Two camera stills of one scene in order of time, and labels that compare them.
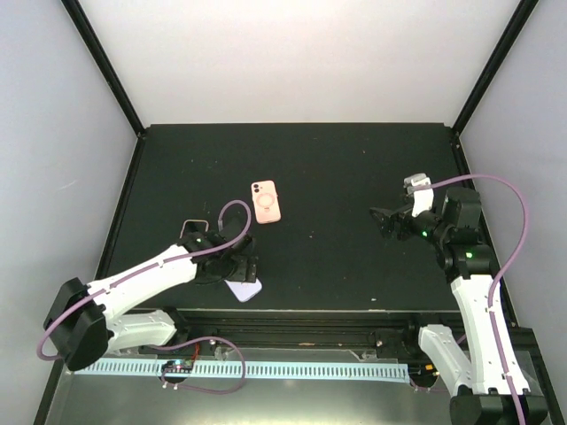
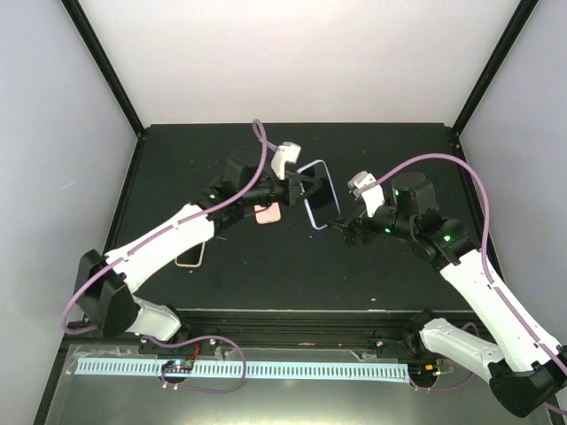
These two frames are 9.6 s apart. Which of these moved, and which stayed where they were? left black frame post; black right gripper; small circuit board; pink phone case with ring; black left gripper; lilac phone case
Moved: black right gripper; black left gripper; lilac phone case
Stayed: left black frame post; pink phone case with ring; small circuit board
